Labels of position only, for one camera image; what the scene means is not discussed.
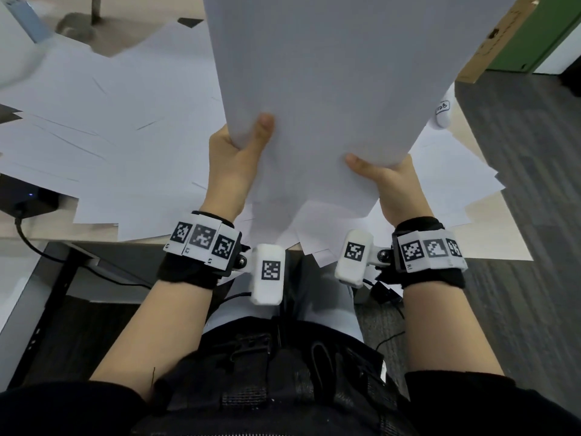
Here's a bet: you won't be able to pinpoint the person's right forearm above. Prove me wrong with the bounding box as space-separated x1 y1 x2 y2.
401 280 506 383

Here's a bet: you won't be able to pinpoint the green cabinet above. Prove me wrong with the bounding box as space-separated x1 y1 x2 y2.
487 0 581 74

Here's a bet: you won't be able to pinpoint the scattered pile of white paper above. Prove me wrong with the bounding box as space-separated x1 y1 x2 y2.
0 20 507 269

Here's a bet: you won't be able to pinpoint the thin black camera cable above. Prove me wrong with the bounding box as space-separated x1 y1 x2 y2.
362 278 408 355

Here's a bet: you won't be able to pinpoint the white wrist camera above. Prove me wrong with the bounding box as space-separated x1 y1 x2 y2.
247 243 286 307
334 230 376 288

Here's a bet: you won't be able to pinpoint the stack of white sheets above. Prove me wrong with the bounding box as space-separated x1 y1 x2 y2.
202 0 521 169

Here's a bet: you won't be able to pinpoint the person's left forearm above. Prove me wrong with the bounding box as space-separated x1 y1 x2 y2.
90 268 224 401

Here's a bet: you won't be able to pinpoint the grey desk leg frame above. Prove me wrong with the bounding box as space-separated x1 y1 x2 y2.
0 242 103 392

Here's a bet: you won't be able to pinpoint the light blue trousers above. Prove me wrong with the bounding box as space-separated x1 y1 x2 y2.
202 252 365 343

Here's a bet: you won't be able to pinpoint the black box device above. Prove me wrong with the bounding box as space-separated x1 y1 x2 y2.
0 173 61 219

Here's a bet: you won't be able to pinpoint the white labelled device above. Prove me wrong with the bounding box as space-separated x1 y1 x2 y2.
426 84 456 130

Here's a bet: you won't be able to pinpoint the person's left hand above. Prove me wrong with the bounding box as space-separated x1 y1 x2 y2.
199 113 276 221

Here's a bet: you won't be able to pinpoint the black power cable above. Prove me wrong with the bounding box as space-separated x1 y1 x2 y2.
14 215 151 289

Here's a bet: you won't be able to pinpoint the grey chair base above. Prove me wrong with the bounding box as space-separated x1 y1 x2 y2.
55 0 106 43

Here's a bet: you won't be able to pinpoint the right wristband with marker tags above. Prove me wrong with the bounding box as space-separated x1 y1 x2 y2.
386 216 468 289

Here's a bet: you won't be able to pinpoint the left wristband with marker tags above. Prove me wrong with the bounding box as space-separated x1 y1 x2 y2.
156 210 249 289

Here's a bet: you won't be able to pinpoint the person's right hand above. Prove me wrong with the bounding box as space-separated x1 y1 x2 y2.
344 153 435 226

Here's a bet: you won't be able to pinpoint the black long sleeve top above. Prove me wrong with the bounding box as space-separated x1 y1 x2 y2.
0 370 581 436

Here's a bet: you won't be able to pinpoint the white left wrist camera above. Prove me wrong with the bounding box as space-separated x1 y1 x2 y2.
247 243 286 307

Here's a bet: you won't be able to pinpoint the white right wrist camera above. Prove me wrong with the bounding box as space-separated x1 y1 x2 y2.
334 230 376 288

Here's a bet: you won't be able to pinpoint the wristband with marker tags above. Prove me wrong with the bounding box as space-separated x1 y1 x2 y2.
156 210 249 289
386 216 468 289

